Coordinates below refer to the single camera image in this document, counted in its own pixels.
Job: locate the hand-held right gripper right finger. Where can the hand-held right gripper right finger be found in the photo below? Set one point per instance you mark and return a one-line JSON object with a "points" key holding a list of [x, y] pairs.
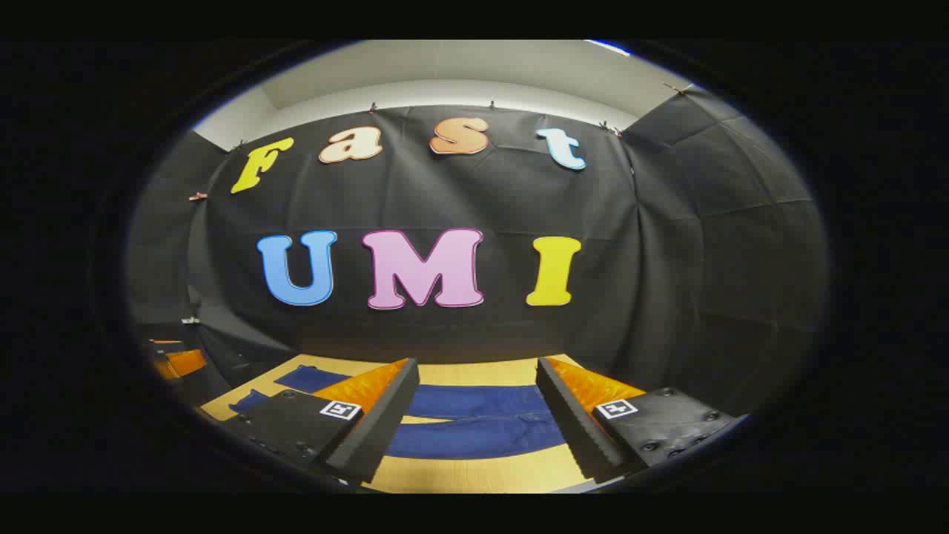
{"points": [[571, 423]]}

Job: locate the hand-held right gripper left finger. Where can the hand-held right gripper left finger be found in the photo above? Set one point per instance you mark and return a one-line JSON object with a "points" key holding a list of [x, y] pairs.
{"points": [[385, 415]]}

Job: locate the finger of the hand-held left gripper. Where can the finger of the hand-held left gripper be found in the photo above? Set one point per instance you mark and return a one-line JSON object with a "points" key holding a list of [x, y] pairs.
{"points": [[185, 362]]}

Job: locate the blue denim jeans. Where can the blue denim jeans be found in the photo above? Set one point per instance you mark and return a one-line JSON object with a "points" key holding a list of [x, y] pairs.
{"points": [[474, 437]]}

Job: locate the black backdrop cloth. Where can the black backdrop cloth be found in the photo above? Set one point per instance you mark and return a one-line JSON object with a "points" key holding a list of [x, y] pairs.
{"points": [[445, 200]]}

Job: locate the ceiling light panel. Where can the ceiling light panel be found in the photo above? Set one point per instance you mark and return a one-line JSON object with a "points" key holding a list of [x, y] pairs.
{"points": [[608, 47]]}

